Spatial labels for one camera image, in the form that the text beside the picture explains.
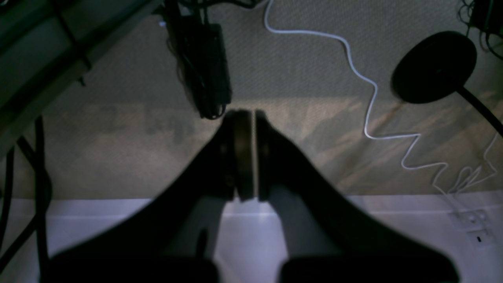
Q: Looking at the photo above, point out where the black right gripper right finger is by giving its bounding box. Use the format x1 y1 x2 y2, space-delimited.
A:
255 110 460 283

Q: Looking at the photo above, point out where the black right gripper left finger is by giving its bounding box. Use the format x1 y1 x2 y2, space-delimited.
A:
43 110 254 283

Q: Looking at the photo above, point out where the black power adapter bundle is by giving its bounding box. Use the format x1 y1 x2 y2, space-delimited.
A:
162 0 232 120

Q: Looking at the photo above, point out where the black round stand base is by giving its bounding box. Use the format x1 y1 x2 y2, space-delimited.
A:
391 31 503 136

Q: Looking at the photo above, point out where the white cable on floor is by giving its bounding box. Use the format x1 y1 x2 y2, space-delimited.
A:
263 0 503 195

